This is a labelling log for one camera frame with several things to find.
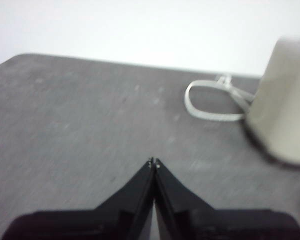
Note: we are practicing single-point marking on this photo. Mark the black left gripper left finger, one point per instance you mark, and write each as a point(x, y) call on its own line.
point(110, 222)

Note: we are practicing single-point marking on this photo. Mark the cream steel toaster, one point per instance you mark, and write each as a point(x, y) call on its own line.
point(282, 100)

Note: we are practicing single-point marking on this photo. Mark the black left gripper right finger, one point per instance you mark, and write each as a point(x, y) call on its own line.
point(202, 222)

